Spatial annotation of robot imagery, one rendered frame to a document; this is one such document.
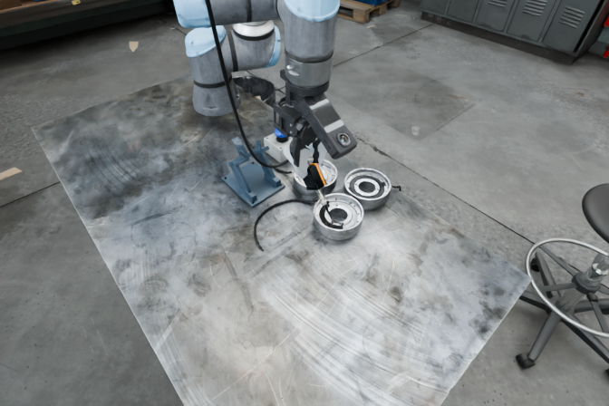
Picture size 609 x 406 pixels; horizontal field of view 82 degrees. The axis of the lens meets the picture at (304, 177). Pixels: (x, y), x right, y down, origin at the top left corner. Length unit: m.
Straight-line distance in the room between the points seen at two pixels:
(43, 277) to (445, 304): 1.71
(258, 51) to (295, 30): 0.55
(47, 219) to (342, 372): 1.88
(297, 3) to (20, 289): 1.78
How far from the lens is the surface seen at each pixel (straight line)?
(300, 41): 0.53
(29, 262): 2.11
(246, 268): 0.72
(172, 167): 0.97
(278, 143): 0.91
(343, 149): 0.56
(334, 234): 0.73
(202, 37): 1.06
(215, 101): 1.11
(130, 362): 1.62
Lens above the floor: 1.40
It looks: 43 degrees down
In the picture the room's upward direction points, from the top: straight up
